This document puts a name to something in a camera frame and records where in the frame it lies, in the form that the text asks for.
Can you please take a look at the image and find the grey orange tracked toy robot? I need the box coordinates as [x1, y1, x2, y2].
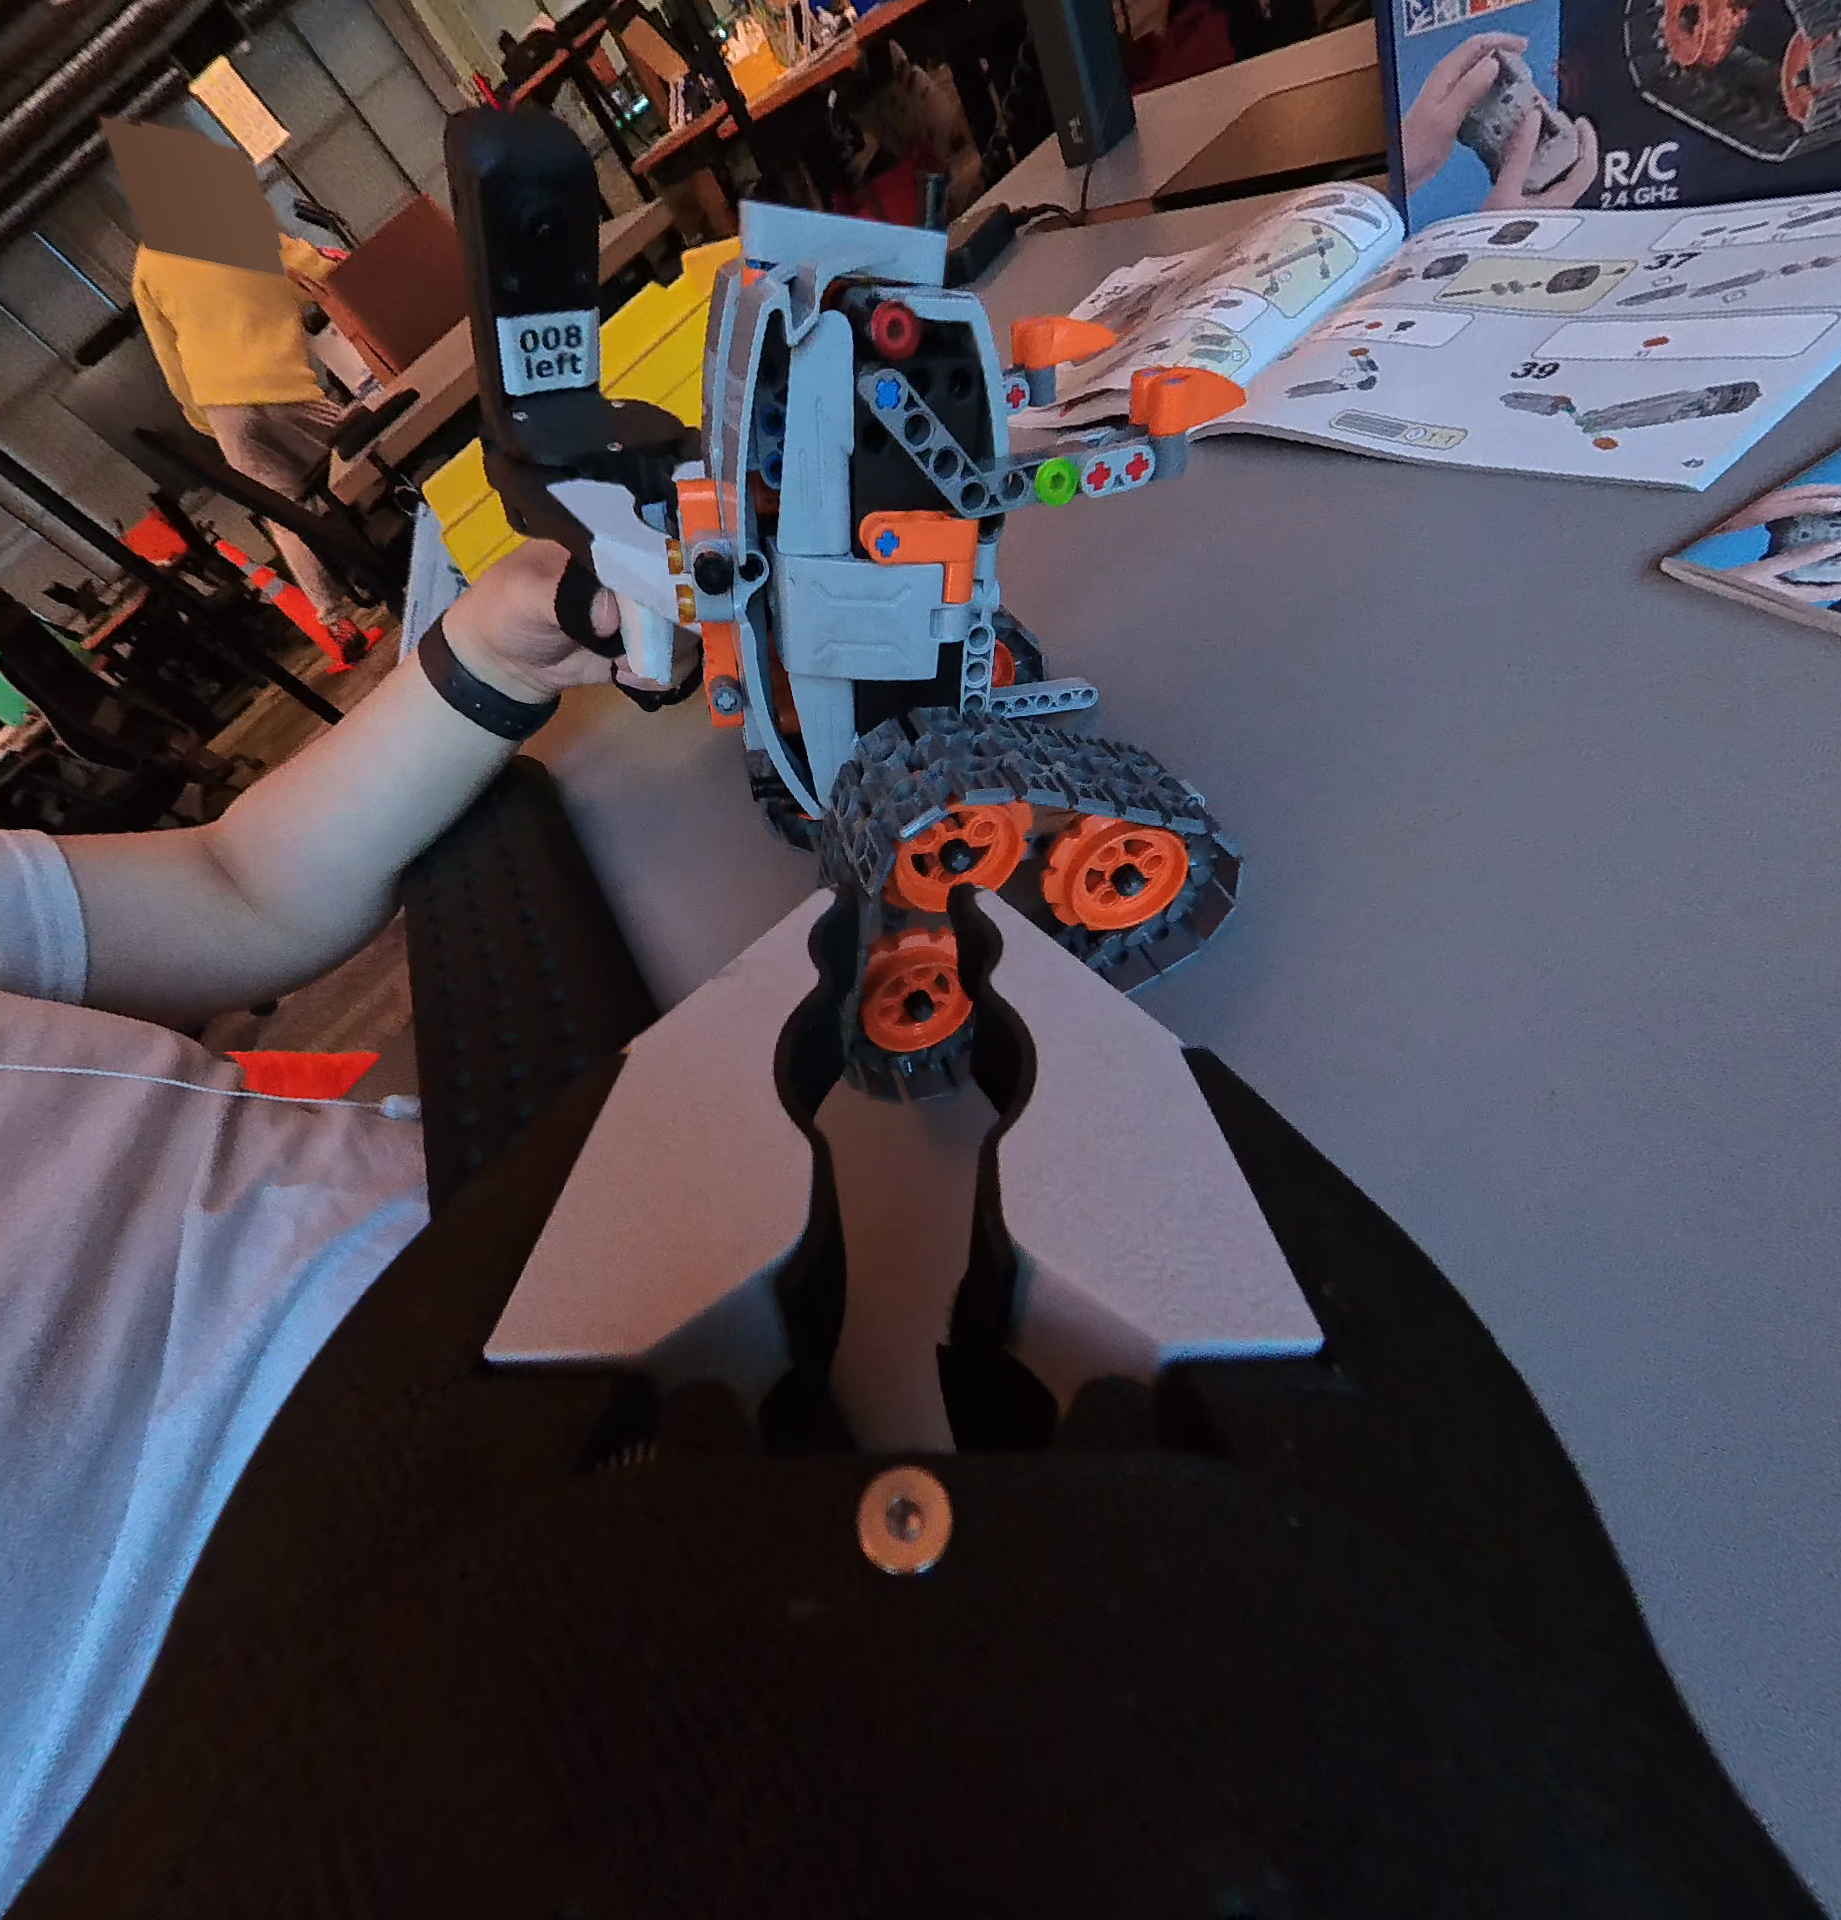
[673, 169, 1251, 1111]

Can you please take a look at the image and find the person's left hand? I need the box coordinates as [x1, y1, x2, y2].
[443, 531, 628, 710]

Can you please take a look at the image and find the black wristband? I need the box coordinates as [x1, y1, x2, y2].
[413, 613, 566, 749]

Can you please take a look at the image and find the blue robot kit box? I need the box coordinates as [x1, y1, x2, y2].
[1374, 0, 1841, 229]

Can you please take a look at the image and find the white paper sign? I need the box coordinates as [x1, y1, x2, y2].
[189, 58, 295, 169]

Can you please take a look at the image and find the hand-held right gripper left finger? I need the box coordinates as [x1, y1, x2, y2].
[483, 889, 866, 1419]

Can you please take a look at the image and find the neighbouring grey desk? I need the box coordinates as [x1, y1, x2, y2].
[980, 37, 1391, 228]

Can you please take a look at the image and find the brown board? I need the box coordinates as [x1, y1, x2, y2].
[324, 195, 470, 377]

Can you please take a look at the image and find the yellow storage bin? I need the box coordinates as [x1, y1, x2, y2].
[418, 240, 746, 590]

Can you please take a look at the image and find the blue leaflet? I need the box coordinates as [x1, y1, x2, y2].
[1659, 463, 1841, 651]

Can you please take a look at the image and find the orange reflective safety cone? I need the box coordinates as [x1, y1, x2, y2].
[226, 1050, 386, 1116]

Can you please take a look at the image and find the thin white cord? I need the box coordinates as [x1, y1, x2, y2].
[0, 1057, 420, 1126]

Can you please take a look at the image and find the open instruction booklet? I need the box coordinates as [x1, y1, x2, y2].
[1037, 181, 1841, 498]

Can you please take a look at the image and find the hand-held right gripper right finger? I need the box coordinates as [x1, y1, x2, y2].
[950, 885, 1326, 1419]

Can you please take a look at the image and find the dark monitor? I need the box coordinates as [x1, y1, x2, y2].
[1023, 0, 1142, 169]

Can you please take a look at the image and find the person's left forearm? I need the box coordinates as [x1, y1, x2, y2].
[61, 660, 562, 1053]

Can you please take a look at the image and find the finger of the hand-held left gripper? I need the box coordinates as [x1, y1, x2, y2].
[544, 478, 700, 603]

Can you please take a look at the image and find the black perforated chair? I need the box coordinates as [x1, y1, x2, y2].
[399, 757, 667, 1220]

